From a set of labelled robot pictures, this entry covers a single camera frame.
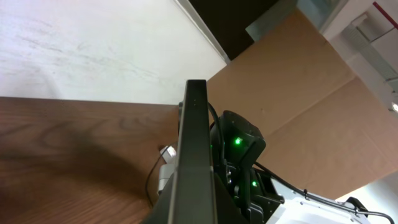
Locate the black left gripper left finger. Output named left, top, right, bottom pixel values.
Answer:
left=141, top=174, right=174, bottom=224

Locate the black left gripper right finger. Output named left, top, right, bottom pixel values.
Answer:
left=214, top=174, right=248, bottom=224

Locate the Galaxy S25 Ultra smartphone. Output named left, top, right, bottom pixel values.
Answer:
left=168, top=80, right=217, bottom=224

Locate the black phone charging cable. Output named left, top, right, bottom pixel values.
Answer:
left=145, top=142, right=178, bottom=208

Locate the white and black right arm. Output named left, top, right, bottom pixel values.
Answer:
left=210, top=108, right=393, bottom=223

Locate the white power strip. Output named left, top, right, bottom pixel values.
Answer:
left=157, top=145, right=177, bottom=195

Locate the brown cardboard panel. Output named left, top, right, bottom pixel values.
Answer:
left=207, top=10, right=397, bottom=199

